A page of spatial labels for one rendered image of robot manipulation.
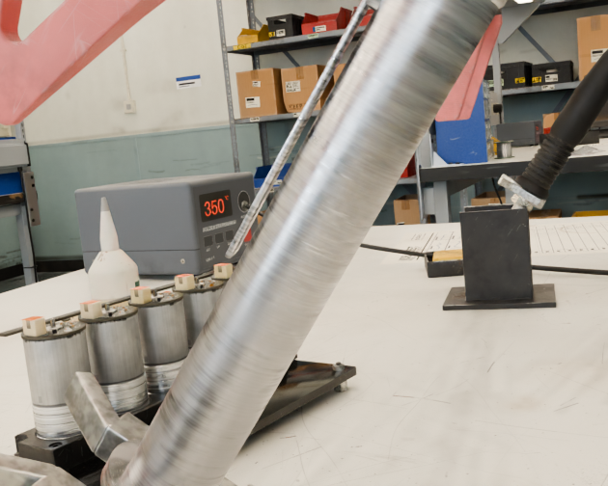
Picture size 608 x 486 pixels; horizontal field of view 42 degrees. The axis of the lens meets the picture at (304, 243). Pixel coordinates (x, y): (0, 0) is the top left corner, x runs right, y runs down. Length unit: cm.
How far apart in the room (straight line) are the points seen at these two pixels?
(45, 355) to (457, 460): 16
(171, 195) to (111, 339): 44
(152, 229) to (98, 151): 536
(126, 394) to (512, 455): 16
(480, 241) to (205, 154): 513
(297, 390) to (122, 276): 21
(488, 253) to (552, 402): 20
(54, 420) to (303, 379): 13
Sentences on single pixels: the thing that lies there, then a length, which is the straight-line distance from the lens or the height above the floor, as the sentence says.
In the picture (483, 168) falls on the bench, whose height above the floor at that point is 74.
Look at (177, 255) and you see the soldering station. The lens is 77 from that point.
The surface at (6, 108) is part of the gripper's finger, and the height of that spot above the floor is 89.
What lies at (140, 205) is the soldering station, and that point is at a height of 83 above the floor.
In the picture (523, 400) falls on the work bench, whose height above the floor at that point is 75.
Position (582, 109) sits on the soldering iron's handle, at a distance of 56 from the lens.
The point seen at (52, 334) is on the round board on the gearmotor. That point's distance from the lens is 32.
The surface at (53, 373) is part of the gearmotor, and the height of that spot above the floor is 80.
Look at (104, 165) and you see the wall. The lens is 613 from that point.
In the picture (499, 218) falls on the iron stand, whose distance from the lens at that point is 55.
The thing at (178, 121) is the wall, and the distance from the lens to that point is 576.
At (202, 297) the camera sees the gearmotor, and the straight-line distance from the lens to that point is 38.
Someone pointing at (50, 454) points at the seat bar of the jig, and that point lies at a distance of 32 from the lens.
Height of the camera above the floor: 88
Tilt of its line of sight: 8 degrees down
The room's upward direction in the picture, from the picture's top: 6 degrees counter-clockwise
